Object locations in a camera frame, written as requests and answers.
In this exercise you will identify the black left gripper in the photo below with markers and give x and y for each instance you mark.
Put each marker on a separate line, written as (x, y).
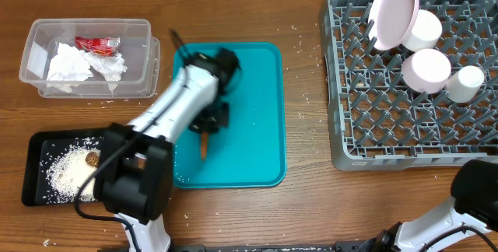
(220, 119)

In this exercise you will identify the orange carrot piece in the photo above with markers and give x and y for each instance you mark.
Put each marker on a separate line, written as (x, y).
(204, 145)

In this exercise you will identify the white tissue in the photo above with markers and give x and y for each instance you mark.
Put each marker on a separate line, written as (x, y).
(67, 68)
(110, 67)

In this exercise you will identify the red snack wrapper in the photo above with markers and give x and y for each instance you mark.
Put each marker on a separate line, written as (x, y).
(101, 46)

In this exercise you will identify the brown patterned cookie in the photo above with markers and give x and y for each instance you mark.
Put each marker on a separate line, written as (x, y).
(92, 159)

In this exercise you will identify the large white plate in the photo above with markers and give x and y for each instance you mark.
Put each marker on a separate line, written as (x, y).
(393, 21)

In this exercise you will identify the small pink bowl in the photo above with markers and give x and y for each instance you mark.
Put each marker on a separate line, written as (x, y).
(426, 70)

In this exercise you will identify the white-green bowl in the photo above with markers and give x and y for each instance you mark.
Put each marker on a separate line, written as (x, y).
(425, 32)

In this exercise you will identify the white cup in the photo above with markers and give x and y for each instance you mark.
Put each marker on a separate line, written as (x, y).
(462, 86)

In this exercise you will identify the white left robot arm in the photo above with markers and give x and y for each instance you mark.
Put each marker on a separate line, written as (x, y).
(134, 178)

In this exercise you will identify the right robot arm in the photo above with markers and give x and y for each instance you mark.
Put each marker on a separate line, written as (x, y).
(470, 210)

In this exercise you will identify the clear plastic waste bin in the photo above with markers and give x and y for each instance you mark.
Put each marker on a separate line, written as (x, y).
(139, 49)

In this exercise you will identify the grey dishwasher rack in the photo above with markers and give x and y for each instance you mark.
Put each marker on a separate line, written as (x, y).
(376, 122)

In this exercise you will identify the black waste tray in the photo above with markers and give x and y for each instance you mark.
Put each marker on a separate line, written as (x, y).
(45, 149)

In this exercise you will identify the teal plastic tray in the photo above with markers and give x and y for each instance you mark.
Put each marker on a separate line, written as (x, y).
(251, 150)

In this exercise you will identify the crumpled white tissue in bin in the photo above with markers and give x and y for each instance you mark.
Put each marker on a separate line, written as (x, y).
(67, 68)

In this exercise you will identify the pile of rice grains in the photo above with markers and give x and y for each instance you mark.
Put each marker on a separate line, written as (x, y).
(71, 171)

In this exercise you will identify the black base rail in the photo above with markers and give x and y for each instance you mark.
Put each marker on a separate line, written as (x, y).
(341, 246)

